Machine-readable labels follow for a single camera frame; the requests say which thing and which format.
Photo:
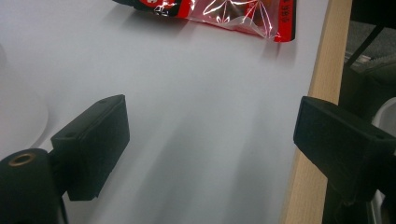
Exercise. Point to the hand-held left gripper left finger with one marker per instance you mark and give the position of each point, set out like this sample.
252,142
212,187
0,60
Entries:
93,146

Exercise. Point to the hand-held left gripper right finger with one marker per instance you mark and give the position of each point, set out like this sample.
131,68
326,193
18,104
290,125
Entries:
342,146

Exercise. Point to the red snack packet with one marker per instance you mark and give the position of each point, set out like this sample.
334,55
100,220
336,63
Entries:
224,15

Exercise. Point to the white curved object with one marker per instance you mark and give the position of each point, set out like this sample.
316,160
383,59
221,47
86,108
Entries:
386,115

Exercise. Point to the dark chair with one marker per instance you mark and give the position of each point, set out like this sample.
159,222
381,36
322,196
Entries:
367,77

